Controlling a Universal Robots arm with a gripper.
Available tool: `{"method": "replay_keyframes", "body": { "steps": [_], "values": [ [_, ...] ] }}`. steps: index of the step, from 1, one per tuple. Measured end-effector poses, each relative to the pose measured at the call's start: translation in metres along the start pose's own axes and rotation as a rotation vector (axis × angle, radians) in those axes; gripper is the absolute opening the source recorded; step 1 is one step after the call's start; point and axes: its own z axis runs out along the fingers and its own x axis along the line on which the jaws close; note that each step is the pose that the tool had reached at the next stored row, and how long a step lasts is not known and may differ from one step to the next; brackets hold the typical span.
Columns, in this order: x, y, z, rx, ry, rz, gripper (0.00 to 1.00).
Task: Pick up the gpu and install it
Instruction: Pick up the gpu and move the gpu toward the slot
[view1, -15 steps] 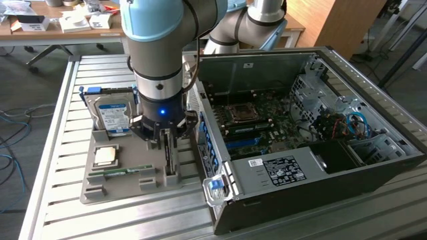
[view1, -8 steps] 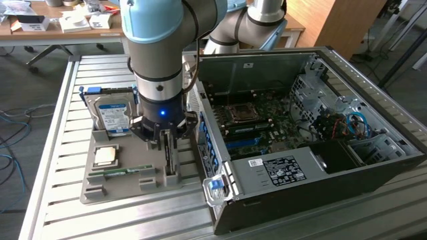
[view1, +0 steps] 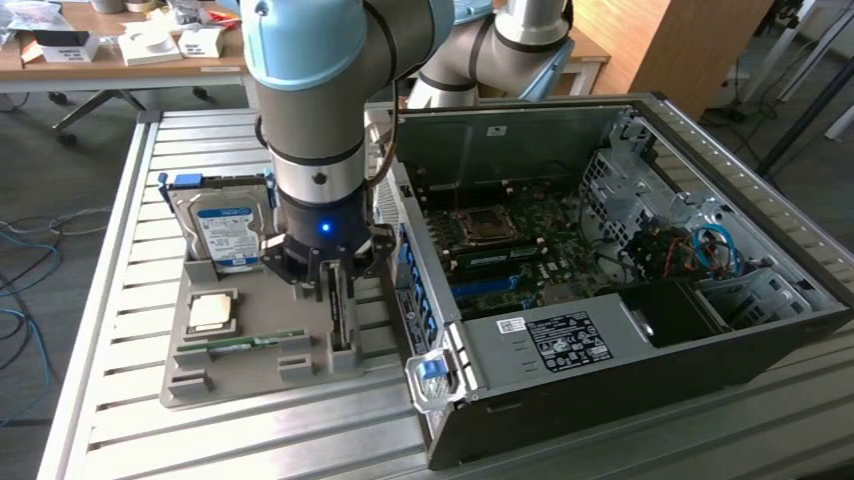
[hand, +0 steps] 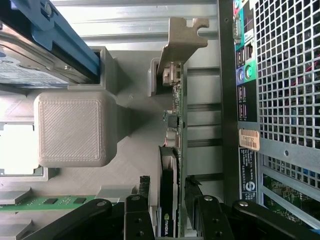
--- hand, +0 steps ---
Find hard disk in blue caddy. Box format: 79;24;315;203
0;0;100;89

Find square CPU chip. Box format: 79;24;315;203
0;123;35;176

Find grey plastic parts rack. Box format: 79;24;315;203
0;46;162;240

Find open black PC case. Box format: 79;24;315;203
216;0;320;240

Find green RAM stick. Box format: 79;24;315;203
0;195;121;208

